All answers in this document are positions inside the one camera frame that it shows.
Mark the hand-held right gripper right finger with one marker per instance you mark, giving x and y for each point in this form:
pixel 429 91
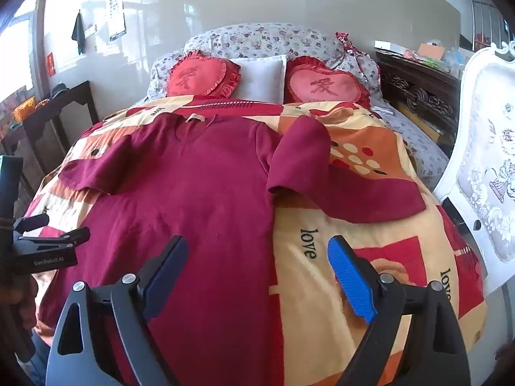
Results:
pixel 350 277

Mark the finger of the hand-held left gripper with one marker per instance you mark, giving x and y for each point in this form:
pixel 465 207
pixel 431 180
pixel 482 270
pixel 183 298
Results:
pixel 34 222
pixel 64 238

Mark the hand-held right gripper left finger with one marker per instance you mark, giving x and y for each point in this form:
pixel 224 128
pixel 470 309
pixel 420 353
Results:
pixel 167 273

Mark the maroon knit sweater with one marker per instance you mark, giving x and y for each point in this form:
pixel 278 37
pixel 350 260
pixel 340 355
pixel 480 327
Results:
pixel 201 193

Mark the person's left hand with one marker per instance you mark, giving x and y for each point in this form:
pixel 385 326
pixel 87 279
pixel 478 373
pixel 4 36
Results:
pixel 27 301

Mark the printed orange red blanket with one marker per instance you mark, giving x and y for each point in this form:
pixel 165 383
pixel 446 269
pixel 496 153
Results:
pixel 314 313

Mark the dark wooden side table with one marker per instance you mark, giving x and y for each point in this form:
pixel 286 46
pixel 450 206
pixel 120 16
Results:
pixel 60 128

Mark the orange basket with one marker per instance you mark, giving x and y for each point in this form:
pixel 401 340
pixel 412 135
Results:
pixel 26 108

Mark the dark hat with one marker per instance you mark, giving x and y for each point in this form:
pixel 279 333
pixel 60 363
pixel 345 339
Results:
pixel 59 89

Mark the floral grey bed sheet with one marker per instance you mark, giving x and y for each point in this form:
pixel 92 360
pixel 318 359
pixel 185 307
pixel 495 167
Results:
pixel 414 140

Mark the white ornate upholstered chair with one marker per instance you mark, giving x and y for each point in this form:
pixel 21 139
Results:
pixel 491 161

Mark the red heart ruffled pillow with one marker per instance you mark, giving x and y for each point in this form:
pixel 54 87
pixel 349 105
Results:
pixel 326 86
pixel 193 76

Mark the dark hanging cloth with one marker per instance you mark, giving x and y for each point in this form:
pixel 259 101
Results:
pixel 79 32

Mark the dark carved wooden cabinet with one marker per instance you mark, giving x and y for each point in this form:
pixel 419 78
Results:
pixel 422 92

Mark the white square pillow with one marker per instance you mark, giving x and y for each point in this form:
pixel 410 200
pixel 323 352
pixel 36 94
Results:
pixel 257 78

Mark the eye chart poster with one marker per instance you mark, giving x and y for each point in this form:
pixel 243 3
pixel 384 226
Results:
pixel 116 12

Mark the white flat box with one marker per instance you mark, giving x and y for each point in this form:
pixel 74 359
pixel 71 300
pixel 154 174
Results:
pixel 390 45

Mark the orange box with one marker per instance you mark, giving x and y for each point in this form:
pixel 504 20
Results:
pixel 430 51

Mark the floral pillows and bedding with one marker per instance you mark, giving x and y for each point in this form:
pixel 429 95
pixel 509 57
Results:
pixel 261 38

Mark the metal stair railing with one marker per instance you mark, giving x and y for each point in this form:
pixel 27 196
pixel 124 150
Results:
pixel 483 16

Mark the red wall sticker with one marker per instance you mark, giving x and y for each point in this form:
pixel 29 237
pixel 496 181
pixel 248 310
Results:
pixel 50 64

